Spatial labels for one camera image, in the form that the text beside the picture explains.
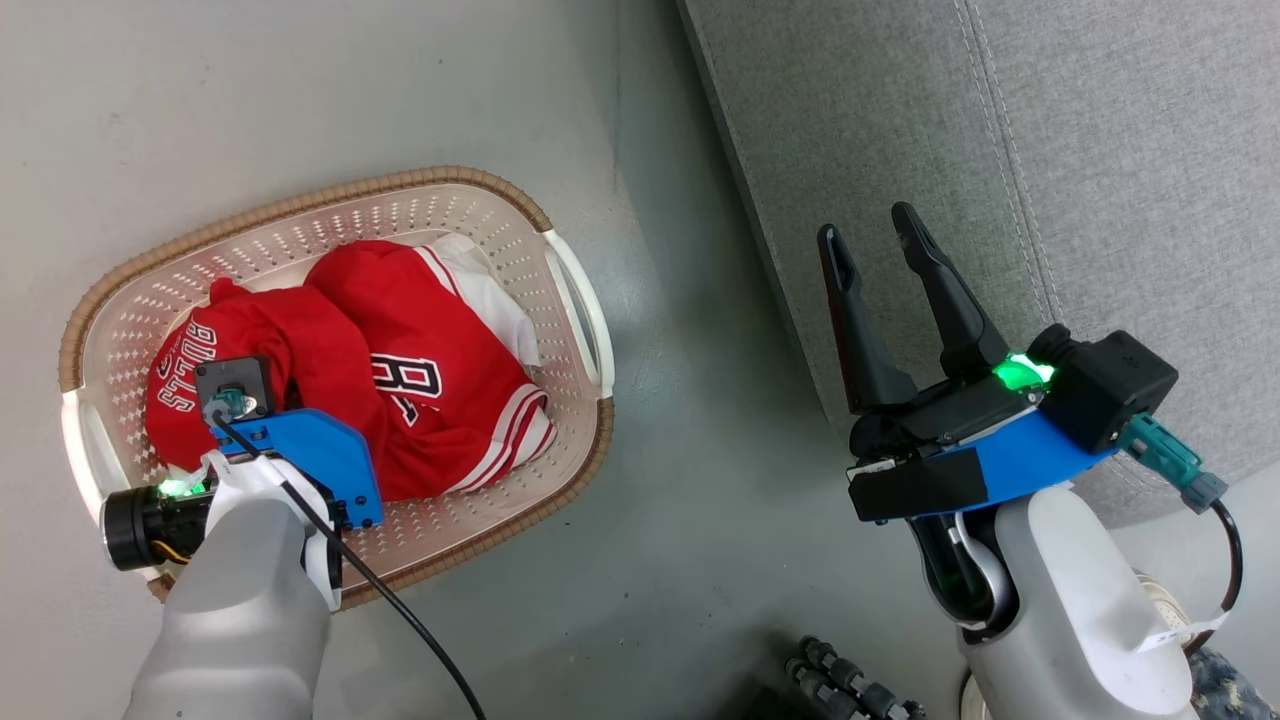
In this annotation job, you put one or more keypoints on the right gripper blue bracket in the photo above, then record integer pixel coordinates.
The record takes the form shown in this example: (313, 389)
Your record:
(1010, 465)

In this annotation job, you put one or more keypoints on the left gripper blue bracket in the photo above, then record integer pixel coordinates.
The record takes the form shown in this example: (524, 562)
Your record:
(335, 455)

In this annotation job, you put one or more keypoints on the red basketball jersey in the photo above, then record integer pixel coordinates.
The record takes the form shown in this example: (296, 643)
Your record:
(440, 320)

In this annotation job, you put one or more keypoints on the white garment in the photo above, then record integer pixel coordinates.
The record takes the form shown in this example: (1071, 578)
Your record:
(492, 292)

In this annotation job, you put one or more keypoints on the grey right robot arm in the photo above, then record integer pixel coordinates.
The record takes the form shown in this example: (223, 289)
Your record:
(1070, 600)

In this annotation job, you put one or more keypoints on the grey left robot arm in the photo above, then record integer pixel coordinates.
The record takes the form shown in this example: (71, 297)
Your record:
(240, 620)

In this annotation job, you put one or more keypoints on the white plastic laundry basket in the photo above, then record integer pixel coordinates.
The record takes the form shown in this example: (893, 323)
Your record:
(300, 215)

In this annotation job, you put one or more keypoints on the grey fabric sofa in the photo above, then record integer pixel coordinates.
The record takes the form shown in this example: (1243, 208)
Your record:
(1100, 150)

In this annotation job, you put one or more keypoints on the blue jeans leg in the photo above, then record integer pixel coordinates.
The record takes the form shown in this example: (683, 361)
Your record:
(1235, 690)

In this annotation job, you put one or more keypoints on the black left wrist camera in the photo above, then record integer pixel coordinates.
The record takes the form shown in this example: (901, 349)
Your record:
(232, 378)

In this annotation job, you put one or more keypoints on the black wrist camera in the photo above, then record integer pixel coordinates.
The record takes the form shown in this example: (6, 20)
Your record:
(1110, 385)
(232, 378)

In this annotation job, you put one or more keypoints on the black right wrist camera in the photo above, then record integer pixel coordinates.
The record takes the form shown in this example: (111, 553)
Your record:
(1110, 385)

